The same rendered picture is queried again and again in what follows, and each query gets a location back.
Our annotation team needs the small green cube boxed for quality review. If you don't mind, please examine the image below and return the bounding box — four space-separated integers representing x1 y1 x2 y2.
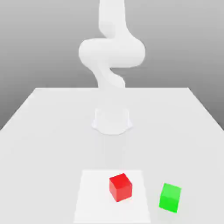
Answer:
158 182 182 214

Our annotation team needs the small red cube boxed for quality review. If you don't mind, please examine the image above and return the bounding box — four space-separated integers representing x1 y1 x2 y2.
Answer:
109 173 133 203

